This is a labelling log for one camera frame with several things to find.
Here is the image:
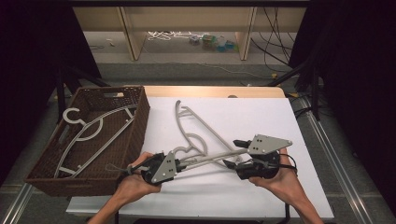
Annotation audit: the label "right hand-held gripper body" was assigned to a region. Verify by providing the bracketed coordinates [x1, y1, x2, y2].
[234, 133, 294, 181]

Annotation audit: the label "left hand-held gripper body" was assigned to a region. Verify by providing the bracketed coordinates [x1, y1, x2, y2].
[140, 150, 178, 185]

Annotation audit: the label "grey plastic clothes hanger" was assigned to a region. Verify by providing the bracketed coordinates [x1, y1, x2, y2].
[174, 146, 250, 172]
[54, 106, 139, 180]
[175, 99, 244, 171]

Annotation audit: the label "brown wicker basket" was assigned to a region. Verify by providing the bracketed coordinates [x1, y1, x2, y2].
[23, 85, 151, 198]

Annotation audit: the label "person's left hand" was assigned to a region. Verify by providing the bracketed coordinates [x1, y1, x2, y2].
[116, 151, 163, 198]

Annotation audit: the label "person's right hand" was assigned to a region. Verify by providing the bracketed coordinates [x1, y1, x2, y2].
[247, 147, 305, 205]

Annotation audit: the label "white table cover sheet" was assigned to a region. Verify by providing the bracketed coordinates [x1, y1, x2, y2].
[65, 96, 334, 220]

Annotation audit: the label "blue plastic toy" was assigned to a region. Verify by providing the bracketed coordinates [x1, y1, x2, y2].
[217, 36, 239, 53]

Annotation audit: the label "green and orange toy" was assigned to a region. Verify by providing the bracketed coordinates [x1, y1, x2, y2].
[201, 34, 218, 51]

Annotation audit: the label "black curtain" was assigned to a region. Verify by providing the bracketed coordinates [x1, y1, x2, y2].
[289, 0, 396, 208]
[0, 0, 102, 188]

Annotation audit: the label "light wooden shelf unit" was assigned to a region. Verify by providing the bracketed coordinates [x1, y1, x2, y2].
[73, 6, 307, 62]

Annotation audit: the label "right hand-held gripper cable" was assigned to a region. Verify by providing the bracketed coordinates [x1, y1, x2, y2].
[278, 153, 299, 172]

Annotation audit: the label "hand-held gripper cable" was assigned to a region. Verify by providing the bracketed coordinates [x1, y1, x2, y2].
[278, 153, 299, 172]
[105, 162, 134, 175]

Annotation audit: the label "left hand-held gripper cable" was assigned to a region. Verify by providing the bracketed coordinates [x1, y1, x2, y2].
[105, 162, 134, 175]

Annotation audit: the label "black floor cables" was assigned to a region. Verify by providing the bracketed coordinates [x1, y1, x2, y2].
[288, 92, 314, 119]

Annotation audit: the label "metal floor rail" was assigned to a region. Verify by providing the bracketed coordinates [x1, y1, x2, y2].
[298, 96, 376, 224]
[0, 182, 35, 224]

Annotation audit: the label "bundle of black cables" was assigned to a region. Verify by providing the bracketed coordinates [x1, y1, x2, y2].
[250, 7, 297, 73]

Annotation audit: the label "coiled white cable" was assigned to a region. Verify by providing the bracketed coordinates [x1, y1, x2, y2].
[147, 30, 204, 41]

